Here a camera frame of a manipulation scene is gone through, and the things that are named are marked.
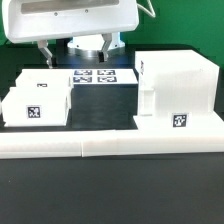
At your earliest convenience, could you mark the white front drawer tray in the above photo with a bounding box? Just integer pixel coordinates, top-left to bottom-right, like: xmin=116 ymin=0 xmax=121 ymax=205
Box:
xmin=2 ymin=87 xmax=71 ymax=127

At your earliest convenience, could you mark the white drawer cabinet box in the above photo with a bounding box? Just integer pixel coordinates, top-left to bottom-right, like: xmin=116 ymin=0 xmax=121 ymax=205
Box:
xmin=134 ymin=50 xmax=221 ymax=130

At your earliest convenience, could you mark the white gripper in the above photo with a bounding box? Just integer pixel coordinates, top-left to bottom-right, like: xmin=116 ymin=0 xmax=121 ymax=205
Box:
xmin=2 ymin=0 xmax=139 ymax=69

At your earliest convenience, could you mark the white drawer tray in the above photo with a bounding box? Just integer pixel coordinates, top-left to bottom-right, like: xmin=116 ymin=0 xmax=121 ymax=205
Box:
xmin=15 ymin=69 xmax=72 ymax=88
xmin=2 ymin=87 xmax=71 ymax=127

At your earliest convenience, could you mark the white marker tag sheet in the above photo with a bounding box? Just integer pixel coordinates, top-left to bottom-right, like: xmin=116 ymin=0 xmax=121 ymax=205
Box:
xmin=73 ymin=69 xmax=138 ymax=85

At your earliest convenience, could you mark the white L-shaped border fence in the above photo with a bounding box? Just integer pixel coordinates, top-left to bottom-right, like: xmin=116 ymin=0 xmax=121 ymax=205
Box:
xmin=0 ymin=113 xmax=224 ymax=159

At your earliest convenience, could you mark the white camera cable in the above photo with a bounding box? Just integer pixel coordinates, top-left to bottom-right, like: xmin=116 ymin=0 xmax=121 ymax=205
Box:
xmin=135 ymin=0 xmax=158 ymax=18

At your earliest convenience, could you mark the white rear drawer tray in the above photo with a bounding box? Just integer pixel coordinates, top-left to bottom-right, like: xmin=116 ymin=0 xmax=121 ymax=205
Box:
xmin=15 ymin=69 xmax=72 ymax=88

